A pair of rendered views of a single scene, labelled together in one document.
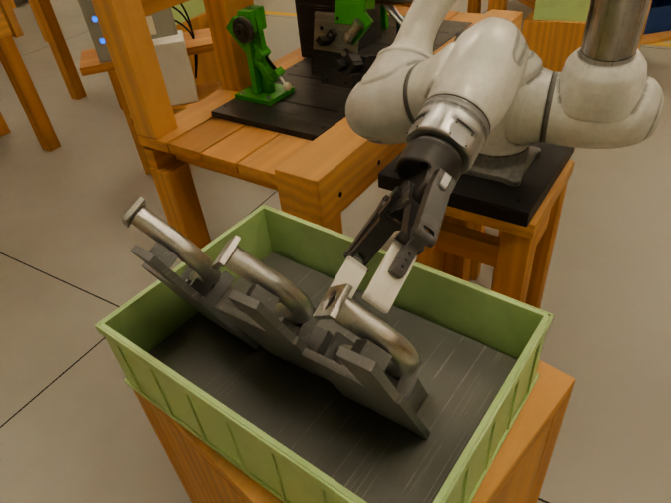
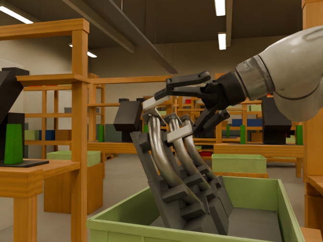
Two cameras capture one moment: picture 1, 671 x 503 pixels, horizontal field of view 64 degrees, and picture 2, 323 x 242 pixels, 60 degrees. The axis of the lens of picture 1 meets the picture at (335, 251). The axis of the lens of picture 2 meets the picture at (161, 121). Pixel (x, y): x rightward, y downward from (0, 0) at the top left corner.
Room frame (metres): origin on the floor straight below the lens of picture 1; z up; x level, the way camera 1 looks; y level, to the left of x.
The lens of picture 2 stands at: (0.18, -0.66, 1.16)
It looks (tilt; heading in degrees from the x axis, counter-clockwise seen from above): 1 degrees up; 69
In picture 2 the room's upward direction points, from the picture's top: straight up
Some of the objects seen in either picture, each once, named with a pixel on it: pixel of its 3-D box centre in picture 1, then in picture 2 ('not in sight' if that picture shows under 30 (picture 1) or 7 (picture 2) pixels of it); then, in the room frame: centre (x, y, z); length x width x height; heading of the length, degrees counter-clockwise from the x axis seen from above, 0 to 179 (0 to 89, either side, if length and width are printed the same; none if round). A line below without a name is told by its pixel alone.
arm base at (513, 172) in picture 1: (497, 148); not in sight; (1.16, -0.43, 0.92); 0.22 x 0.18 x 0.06; 143
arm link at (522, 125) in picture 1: (505, 97); not in sight; (1.14, -0.43, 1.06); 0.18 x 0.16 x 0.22; 63
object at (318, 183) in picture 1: (427, 92); not in sight; (1.76, -0.38, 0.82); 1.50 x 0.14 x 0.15; 142
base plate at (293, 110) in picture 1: (357, 63); not in sight; (1.94, -0.16, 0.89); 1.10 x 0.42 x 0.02; 142
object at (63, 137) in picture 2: not in sight; (48, 127); (0.10, 6.04, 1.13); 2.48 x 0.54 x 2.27; 145
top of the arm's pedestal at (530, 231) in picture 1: (491, 182); not in sight; (1.15, -0.42, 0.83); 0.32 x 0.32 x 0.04; 52
